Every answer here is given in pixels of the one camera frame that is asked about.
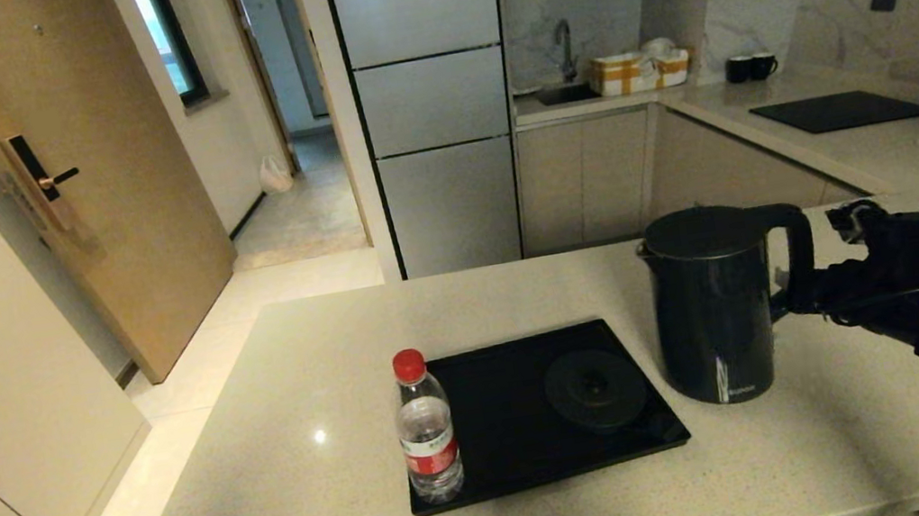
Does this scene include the black electric kettle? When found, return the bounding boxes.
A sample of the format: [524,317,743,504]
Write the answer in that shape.
[632,191,837,415]

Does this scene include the clear red-label water bottle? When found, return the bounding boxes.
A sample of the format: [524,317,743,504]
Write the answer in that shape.
[386,343,469,510]

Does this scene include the black round kettle base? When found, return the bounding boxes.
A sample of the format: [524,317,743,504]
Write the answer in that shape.
[540,341,655,439]

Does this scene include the black induction cooktop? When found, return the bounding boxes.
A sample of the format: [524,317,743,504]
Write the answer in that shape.
[748,81,919,144]

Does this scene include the beige kitchen base cabinets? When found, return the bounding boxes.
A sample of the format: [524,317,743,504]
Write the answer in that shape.
[505,74,871,258]

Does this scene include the yellow checked basket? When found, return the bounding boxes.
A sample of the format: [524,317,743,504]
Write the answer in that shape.
[586,44,695,101]

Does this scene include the white cloth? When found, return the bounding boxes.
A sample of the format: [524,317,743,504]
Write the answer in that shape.
[639,34,679,64]

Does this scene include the kitchen sink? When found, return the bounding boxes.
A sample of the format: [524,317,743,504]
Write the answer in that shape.
[534,79,603,109]

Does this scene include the black rectangular tray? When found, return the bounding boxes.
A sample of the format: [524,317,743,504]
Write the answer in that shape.
[387,307,698,516]

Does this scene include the metal kitchen faucet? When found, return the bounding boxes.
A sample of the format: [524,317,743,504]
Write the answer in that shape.
[550,17,583,86]

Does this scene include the silver refrigerator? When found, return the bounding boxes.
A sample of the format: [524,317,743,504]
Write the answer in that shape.
[321,0,541,286]

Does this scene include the white plastic bag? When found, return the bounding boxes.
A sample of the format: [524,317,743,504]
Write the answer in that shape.
[256,151,296,197]

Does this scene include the dark framed window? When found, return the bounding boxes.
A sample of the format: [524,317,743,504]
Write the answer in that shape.
[130,0,213,114]

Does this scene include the light wooden door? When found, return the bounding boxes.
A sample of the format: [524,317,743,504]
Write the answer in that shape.
[0,0,255,408]

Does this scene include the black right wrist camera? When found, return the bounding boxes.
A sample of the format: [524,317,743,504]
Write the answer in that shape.
[825,196,895,249]

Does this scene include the black door lock handle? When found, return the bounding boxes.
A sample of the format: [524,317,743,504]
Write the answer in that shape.
[0,126,90,240]

